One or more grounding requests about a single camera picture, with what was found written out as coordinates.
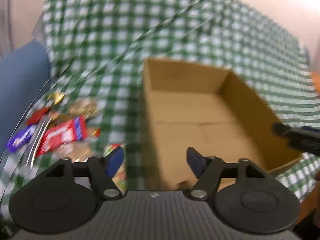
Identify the clear bag of biscuits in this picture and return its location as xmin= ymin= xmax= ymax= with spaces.
xmin=57 ymin=141 xmax=97 ymax=163

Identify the green label pastry packet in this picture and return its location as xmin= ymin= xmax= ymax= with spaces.
xmin=103 ymin=144 xmax=127 ymax=195

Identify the large red snack packet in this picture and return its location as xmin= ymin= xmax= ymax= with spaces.
xmin=36 ymin=116 xmax=87 ymax=157

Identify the small red sausage snack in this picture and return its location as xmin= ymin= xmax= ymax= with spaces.
xmin=86 ymin=127 xmax=100 ymax=138

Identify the long silver snack packet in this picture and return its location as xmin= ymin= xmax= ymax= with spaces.
xmin=23 ymin=115 xmax=52 ymax=171

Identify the purple candy wrapper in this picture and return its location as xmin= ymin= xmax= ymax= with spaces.
xmin=6 ymin=125 xmax=37 ymax=153

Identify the small red foil packet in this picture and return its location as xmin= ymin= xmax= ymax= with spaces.
xmin=25 ymin=107 xmax=51 ymax=125

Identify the clear bag of nuts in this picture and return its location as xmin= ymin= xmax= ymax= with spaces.
xmin=68 ymin=98 xmax=100 ymax=119

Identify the gold foil snack packet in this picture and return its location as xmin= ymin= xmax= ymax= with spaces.
xmin=48 ymin=90 xmax=65 ymax=106

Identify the black cracker packet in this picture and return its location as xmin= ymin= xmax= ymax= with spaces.
xmin=49 ymin=113 xmax=73 ymax=128

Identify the orange cushion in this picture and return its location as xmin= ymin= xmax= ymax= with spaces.
xmin=310 ymin=72 xmax=320 ymax=94

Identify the brown cardboard box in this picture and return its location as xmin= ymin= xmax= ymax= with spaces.
xmin=140 ymin=58 xmax=302 ymax=190

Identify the green white checkered cloth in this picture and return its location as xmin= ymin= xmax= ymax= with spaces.
xmin=0 ymin=0 xmax=320 ymax=230

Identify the grey curtain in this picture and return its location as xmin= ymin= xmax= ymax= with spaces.
xmin=0 ymin=0 xmax=13 ymax=58

